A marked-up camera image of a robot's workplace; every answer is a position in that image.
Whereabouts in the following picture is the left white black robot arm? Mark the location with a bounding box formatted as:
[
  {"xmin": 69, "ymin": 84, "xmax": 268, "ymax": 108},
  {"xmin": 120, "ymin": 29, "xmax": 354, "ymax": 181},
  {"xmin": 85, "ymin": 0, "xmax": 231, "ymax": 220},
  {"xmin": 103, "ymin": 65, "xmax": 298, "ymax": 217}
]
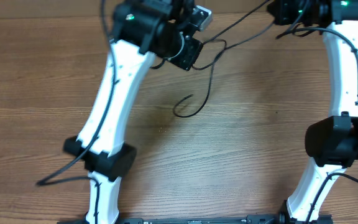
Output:
[{"xmin": 63, "ymin": 1, "xmax": 212, "ymax": 223}]

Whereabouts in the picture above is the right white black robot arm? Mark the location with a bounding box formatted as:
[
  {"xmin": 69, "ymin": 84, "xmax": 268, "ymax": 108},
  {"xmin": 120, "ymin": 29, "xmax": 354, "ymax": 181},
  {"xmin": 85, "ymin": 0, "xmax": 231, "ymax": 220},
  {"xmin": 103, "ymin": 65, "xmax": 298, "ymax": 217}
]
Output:
[{"xmin": 267, "ymin": 0, "xmax": 358, "ymax": 223}]

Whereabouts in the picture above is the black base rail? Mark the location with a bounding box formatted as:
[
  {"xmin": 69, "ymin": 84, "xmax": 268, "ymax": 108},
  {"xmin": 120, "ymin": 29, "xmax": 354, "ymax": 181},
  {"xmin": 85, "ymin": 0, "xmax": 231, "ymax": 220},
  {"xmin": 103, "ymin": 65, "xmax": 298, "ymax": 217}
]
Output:
[{"xmin": 116, "ymin": 214, "xmax": 288, "ymax": 224}]

